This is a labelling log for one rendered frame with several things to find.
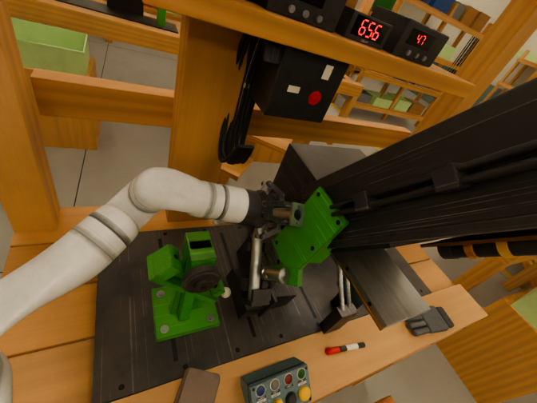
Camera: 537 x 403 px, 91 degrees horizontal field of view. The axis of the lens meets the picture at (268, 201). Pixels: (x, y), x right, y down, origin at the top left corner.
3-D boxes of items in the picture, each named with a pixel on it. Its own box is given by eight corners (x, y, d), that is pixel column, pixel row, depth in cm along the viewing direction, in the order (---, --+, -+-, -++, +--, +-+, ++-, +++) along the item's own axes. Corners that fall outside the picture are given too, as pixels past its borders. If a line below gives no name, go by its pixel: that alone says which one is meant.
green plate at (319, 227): (310, 278, 69) (367, 226, 59) (288, 279, 64) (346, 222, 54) (292, 243, 76) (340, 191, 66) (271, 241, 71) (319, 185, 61)
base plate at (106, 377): (428, 295, 103) (432, 292, 102) (92, 410, 51) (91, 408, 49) (365, 216, 129) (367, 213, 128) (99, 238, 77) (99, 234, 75)
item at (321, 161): (340, 247, 104) (393, 181, 83) (274, 257, 90) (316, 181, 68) (318, 213, 115) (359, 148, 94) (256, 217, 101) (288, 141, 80)
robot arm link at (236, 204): (224, 185, 61) (199, 180, 57) (252, 183, 52) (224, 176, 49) (218, 225, 60) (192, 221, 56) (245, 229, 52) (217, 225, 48)
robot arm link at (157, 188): (232, 178, 48) (209, 187, 55) (142, 157, 39) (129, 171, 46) (229, 216, 47) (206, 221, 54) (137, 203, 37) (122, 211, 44)
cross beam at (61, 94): (399, 149, 123) (411, 132, 118) (39, 115, 61) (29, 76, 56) (391, 143, 126) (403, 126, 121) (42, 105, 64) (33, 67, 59)
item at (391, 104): (419, 128, 638) (499, 21, 496) (340, 113, 529) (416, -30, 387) (404, 117, 673) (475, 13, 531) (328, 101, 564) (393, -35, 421)
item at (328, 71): (322, 124, 68) (352, 64, 59) (264, 116, 60) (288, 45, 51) (301, 101, 76) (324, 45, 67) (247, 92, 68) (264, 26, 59)
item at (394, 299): (423, 314, 66) (431, 309, 64) (379, 332, 58) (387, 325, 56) (340, 204, 90) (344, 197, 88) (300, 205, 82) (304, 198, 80)
